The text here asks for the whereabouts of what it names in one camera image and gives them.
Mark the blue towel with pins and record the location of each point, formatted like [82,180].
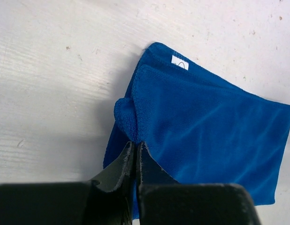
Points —
[199,127]

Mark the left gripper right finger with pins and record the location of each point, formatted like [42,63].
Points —
[154,188]

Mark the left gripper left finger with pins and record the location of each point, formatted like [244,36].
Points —
[110,201]

